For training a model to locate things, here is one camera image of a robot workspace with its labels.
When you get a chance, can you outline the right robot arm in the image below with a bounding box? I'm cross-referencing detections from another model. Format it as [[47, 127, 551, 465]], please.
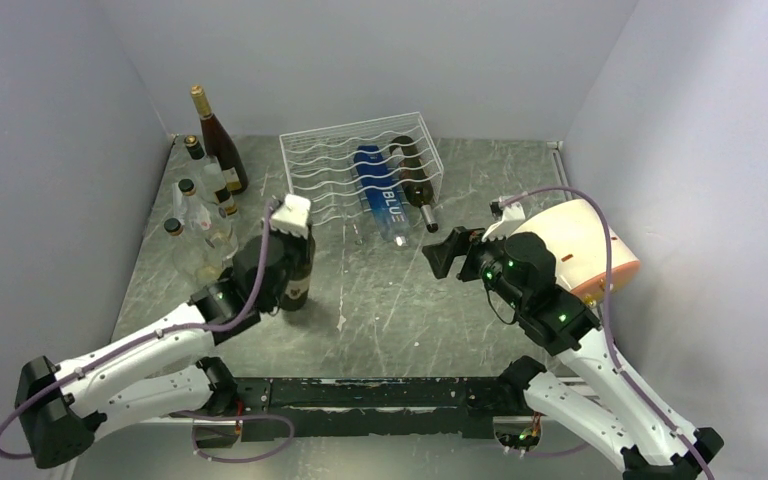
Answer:
[[421, 227, 724, 479]]

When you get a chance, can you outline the cream cylindrical container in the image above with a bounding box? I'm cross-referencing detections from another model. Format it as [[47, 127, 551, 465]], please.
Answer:
[[516, 199, 641, 308]]

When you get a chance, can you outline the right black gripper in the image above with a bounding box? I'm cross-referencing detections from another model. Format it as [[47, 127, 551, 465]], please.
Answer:
[[422, 221, 528, 312]]

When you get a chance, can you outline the dark bottle silver cap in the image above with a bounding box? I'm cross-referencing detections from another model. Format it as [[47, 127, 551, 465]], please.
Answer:
[[389, 135, 439, 233]]

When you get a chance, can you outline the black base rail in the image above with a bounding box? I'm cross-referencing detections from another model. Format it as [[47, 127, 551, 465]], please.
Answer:
[[193, 377, 533, 449]]

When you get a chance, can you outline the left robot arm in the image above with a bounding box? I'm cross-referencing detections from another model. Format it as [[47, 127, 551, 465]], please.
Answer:
[[11, 219, 315, 469]]

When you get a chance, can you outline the blue vodka bottle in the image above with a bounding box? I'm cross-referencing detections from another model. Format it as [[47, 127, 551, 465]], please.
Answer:
[[353, 145, 410, 247]]

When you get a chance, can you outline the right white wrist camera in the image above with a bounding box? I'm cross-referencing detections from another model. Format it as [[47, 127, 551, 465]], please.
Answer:
[[481, 199, 526, 242]]

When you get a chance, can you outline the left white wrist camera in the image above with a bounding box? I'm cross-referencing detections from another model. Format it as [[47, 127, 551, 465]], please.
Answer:
[[269, 193, 312, 239]]

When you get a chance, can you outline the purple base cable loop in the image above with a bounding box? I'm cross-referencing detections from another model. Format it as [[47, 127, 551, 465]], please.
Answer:
[[190, 413, 297, 464]]

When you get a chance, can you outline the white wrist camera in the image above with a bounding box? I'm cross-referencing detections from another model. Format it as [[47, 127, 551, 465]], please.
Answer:
[[481, 199, 526, 242], [269, 193, 312, 239]]

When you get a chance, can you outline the white wire wine rack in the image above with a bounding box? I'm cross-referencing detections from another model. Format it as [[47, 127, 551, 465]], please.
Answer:
[[279, 112, 444, 226]]

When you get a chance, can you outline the clear bottle orange label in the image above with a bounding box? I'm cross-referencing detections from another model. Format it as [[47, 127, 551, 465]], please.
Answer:
[[184, 135, 238, 216]]

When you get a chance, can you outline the dark green wine bottle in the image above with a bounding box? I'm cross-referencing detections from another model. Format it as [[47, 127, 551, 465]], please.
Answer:
[[276, 231, 318, 314]]

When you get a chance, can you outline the dark red wine bottle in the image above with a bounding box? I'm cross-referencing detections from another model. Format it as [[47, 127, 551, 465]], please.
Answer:
[[190, 84, 249, 195]]

